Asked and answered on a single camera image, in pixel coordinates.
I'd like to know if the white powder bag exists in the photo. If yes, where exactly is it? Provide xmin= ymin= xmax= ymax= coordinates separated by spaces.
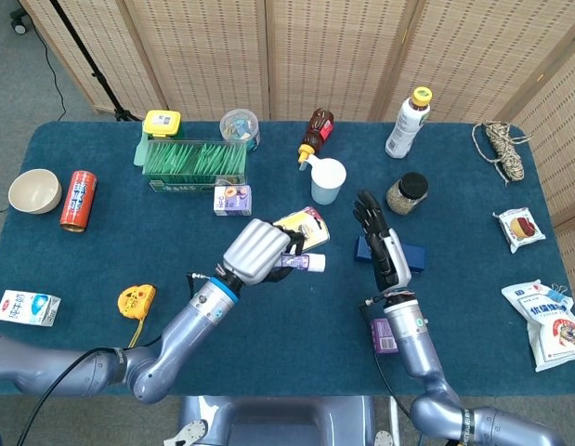
xmin=501 ymin=279 xmax=575 ymax=373

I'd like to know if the small purple white-capped bottle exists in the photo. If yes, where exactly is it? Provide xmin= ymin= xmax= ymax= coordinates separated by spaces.
xmin=280 ymin=253 xmax=327 ymax=274

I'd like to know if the glass jar black lid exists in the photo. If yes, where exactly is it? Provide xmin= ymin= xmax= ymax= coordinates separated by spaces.
xmin=386 ymin=172 xmax=430 ymax=216

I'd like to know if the clear round tub of clips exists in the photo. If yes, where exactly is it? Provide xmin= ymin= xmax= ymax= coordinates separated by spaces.
xmin=219 ymin=108 xmax=262 ymax=152

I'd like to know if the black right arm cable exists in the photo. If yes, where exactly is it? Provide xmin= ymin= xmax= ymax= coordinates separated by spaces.
xmin=359 ymin=296 xmax=425 ymax=446

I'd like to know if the yellow lid container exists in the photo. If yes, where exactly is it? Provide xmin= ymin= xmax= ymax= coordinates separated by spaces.
xmin=142 ymin=110 xmax=183 ymax=142

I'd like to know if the black tripod stand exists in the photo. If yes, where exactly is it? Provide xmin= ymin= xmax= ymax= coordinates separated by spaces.
xmin=49 ymin=0 xmax=142 ymax=123

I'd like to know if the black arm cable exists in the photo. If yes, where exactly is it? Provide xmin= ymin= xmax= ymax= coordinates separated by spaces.
xmin=15 ymin=271 xmax=209 ymax=446
xmin=359 ymin=296 xmax=425 ymax=446

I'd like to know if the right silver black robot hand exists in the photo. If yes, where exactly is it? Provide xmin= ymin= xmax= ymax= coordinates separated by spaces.
xmin=352 ymin=189 xmax=412 ymax=294

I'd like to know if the light blue plastic cup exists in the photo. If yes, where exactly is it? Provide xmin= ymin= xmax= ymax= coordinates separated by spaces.
xmin=304 ymin=154 xmax=347 ymax=206

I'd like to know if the razor in yellow blister pack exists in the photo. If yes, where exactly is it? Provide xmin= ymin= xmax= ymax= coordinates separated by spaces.
xmin=271 ymin=206 xmax=330 ymax=255

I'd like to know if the red drink can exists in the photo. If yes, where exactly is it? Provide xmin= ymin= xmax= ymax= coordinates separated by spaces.
xmin=59 ymin=169 xmax=98 ymax=233

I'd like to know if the small purple juice carton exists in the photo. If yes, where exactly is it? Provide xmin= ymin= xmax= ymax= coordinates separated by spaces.
xmin=213 ymin=184 xmax=254 ymax=217

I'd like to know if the white drink bottle yellow cap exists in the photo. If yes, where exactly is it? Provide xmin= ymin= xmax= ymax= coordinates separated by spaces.
xmin=385 ymin=85 xmax=434 ymax=160

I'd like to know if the thin black floor cable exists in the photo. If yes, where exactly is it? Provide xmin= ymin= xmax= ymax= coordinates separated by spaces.
xmin=33 ymin=27 xmax=68 ymax=123

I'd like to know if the white table leg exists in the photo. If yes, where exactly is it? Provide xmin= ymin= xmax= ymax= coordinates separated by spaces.
xmin=388 ymin=396 xmax=402 ymax=446

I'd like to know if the green tea bag box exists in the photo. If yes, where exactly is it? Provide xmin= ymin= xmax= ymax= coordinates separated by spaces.
xmin=141 ymin=139 xmax=249 ymax=194

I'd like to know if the blue binder clip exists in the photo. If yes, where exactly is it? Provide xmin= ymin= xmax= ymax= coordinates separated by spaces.
xmin=544 ymin=282 xmax=575 ymax=308

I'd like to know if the blue tablecloth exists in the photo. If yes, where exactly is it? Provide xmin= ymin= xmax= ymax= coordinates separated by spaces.
xmin=0 ymin=120 xmax=575 ymax=399

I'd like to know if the bundle of twine rope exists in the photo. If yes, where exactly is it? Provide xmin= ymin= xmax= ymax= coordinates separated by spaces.
xmin=471 ymin=120 xmax=533 ymax=186

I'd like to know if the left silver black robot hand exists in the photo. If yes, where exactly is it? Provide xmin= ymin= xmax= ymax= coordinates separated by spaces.
xmin=216 ymin=217 xmax=312 ymax=287

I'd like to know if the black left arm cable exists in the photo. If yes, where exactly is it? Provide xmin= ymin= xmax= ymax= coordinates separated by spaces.
xmin=15 ymin=271 xmax=209 ymax=446

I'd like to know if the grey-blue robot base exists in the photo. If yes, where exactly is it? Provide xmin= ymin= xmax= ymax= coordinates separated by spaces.
xmin=163 ymin=395 xmax=399 ymax=446

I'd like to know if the white blue milk carton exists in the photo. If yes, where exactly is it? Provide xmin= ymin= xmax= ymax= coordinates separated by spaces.
xmin=0 ymin=289 xmax=62 ymax=328

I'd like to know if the yellow tape measure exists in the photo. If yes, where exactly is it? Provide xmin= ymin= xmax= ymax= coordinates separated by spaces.
xmin=117 ymin=282 xmax=157 ymax=349

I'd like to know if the white snack packet red print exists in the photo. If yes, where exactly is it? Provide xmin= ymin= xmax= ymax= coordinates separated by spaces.
xmin=492 ymin=206 xmax=547 ymax=255

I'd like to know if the cream bowl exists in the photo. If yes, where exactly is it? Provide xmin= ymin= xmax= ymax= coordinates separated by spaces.
xmin=7 ymin=168 xmax=63 ymax=216

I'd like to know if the brown syrup bottle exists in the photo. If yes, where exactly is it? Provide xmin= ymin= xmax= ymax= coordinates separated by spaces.
xmin=297 ymin=107 xmax=335 ymax=172

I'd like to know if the dark blue long box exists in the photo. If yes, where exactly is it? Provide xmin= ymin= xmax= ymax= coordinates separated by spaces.
xmin=354 ymin=235 xmax=428 ymax=275

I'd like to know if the small purple packet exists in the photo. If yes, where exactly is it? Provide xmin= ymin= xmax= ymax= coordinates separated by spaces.
xmin=370 ymin=317 xmax=400 ymax=356

